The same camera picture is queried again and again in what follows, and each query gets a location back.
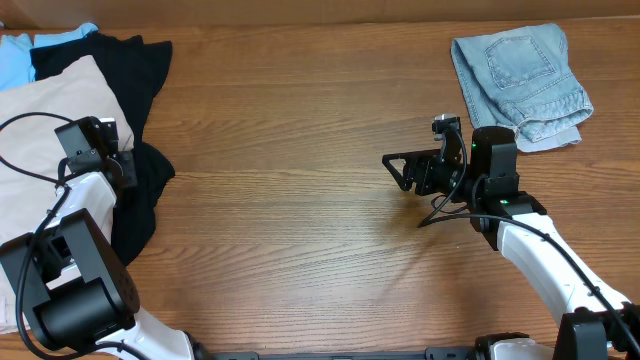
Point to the beige shorts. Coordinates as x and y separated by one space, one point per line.
31 144

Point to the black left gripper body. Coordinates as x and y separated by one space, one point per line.
126 169

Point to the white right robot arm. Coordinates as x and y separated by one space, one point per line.
592 317

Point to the black t-shirt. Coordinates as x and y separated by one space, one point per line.
135 72

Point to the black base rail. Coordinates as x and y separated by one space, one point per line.
430 353

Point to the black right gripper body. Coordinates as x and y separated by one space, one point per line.
437 177

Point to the light blue t-shirt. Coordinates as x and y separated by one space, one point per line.
16 64

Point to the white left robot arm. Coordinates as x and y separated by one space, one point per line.
74 296

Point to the folded light blue jeans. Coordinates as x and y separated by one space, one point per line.
521 80

